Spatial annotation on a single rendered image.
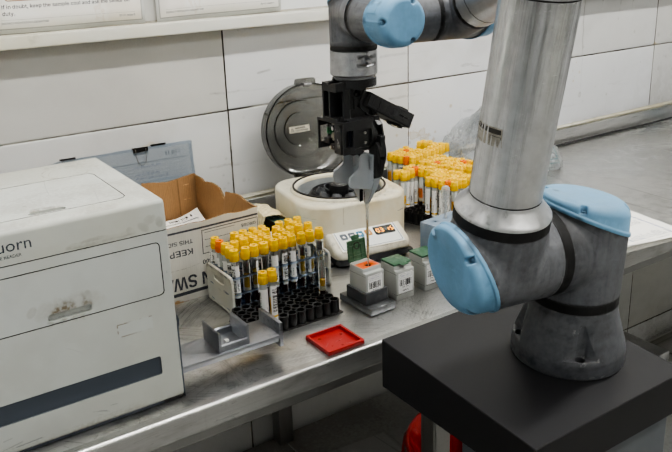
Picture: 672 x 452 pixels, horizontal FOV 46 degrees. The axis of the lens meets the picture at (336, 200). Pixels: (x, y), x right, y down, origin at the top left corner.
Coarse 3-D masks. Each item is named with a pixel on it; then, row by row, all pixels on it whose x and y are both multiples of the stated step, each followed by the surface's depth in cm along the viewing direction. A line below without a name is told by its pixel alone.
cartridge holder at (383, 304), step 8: (352, 288) 137; (384, 288) 136; (344, 296) 139; (352, 296) 137; (360, 296) 135; (368, 296) 134; (376, 296) 136; (384, 296) 137; (352, 304) 137; (360, 304) 135; (368, 304) 135; (376, 304) 135; (384, 304) 135; (392, 304) 136; (368, 312) 134; (376, 312) 134
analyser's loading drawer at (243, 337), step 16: (240, 320) 118; (272, 320) 121; (208, 336) 118; (224, 336) 120; (240, 336) 119; (256, 336) 120; (272, 336) 120; (192, 352) 116; (208, 352) 116; (224, 352) 115; (240, 352) 117; (192, 368) 113
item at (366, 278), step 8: (352, 264) 136; (360, 264) 136; (376, 264) 136; (352, 272) 137; (360, 272) 135; (368, 272) 134; (376, 272) 135; (352, 280) 137; (360, 280) 135; (368, 280) 134; (376, 280) 135; (360, 288) 136; (368, 288) 134; (376, 288) 136
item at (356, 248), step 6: (354, 240) 137; (360, 240) 138; (348, 246) 136; (354, 246) 137; (360, 246) 138; (348, 252) 136; (354, 252) 137; (360, 252) 138; (348, 258) 137; (354, 258) 137; (360, 258) 138
